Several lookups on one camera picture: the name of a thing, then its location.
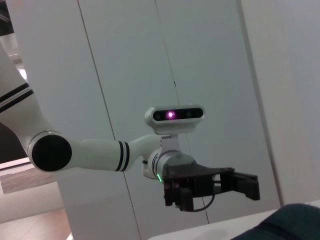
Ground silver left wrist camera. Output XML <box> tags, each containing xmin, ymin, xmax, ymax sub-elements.
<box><xmin>144</xmin><ymin>103</ymin><xmax>206</xmax><ymax>136</ymax></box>

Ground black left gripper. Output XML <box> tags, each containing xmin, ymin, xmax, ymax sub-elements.
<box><xmin>162</xmin><ymin>162</ymin><xmax>261</xmax><ymax>211</ymax></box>

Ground dark blue insulated bag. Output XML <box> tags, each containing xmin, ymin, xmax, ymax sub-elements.
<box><xmin>231</xmin><ymin>203</ymin><xmax>320</xmax><ymax>240</ymax></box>

